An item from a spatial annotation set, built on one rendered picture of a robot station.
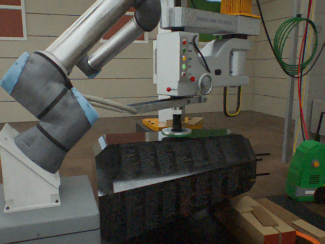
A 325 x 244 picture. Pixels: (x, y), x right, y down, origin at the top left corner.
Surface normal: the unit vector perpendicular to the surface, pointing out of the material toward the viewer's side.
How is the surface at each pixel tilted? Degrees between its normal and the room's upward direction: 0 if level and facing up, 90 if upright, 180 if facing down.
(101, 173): 59
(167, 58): 90
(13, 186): 90
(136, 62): 90
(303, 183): 90
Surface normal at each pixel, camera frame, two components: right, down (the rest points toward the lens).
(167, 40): -0.74, 0.12
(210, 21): 0.67, 0.14
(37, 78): 0.51, -0.09
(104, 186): -0.52, -0.38
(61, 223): 0.31, 0.18
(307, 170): 0.04, 0.18
